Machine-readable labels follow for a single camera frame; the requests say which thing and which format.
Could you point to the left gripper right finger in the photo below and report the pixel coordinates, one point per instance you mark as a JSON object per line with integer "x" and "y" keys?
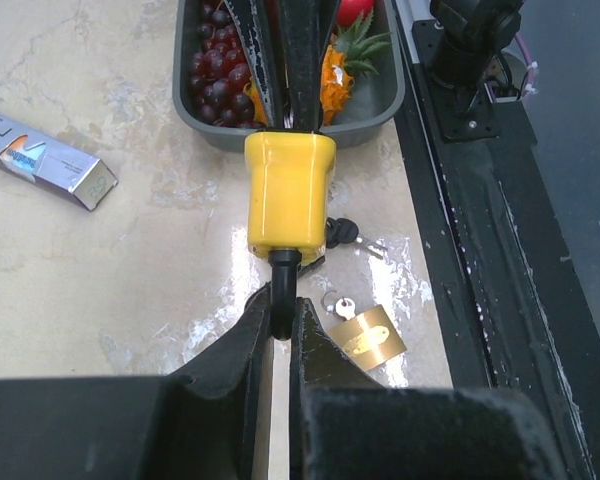
{"x": 345, "y": 425}

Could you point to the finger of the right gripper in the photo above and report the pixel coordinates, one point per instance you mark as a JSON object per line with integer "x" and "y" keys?
{"x": 252, "y": 21}
{"x": 306, "y": 27}

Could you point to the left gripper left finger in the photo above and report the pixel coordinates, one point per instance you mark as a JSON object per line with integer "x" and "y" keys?
{"x": 209, "y": 419}

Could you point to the yellow padlock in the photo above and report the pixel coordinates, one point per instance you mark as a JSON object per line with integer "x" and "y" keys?
{"x": 290, "y": 174}

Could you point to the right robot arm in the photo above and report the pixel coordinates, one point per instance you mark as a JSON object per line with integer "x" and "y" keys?
{"x": 461, "y": 48}

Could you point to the red apple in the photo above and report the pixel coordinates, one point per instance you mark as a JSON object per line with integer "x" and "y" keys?
{"x": 351, "y": 10}

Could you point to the dark grapes bunch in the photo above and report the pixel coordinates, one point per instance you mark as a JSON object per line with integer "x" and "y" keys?
{"x": 220, "y": 83}

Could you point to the orange horned melon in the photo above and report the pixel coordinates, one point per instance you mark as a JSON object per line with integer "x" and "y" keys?
{"x": 336, "y": 84}

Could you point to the large brass padlock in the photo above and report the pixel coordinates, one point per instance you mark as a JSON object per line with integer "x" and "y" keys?
{"x": 369, "y": 339}

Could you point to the grey fruit tray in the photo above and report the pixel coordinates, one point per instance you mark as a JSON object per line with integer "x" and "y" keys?
{"x": 375, "y": 98}

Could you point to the black mounting base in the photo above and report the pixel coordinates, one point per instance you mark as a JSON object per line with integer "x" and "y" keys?
{"x": 512, "y": 311}

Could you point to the silver toothpaste box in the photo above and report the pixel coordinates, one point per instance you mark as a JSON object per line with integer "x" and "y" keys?
{"x": 53, "y": 165}

